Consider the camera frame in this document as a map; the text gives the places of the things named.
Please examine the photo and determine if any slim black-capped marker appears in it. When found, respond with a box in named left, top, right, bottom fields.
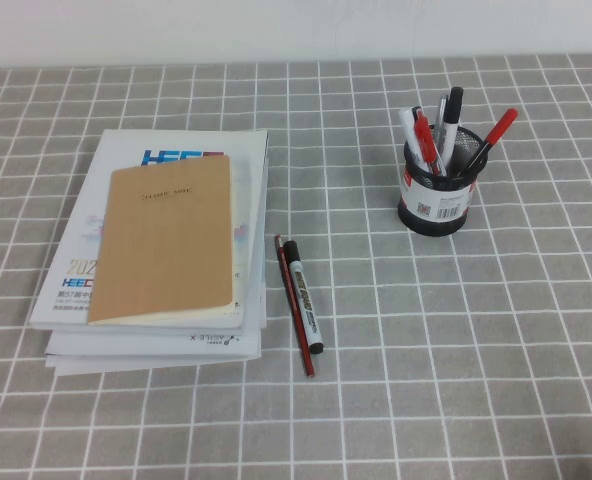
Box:
left=440, top=86, right=465, bottom=161

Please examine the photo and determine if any silver pen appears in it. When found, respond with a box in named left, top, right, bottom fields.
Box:
left=435, top=93, right=451, bottom=141

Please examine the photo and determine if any black pen with red cap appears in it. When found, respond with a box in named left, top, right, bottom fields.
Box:
left=455, top=107, right=520, bottom=179

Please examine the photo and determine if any grey checked tablecloth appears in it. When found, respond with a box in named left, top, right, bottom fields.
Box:
left=0, top=53, right=592, bottom=480

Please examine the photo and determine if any brown kraft notebook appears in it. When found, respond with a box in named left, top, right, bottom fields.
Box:
left=86, top=153, right=236, bottom=326

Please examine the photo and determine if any white HEEC catalogue book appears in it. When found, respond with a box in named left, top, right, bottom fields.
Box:
left=28, top=128, right=270, bottom=331

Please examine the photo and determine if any red gel pen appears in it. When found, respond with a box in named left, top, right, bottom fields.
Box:
left=413, top=110, right=445, bottom=176

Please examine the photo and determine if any black mesh pen holder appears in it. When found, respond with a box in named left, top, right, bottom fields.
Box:
left=396, top=125, right=490, bottom=235

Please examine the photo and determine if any white AgileX brochure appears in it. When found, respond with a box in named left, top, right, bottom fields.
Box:
left=44, top=327, right=263, bottom=360

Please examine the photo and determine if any red pencil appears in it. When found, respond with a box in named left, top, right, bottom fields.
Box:
left=274, top=233, right=316, bottom=379

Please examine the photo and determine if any black-capped whiteboard marker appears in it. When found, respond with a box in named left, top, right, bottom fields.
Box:
left=281, top=239, right=326, bottom=355

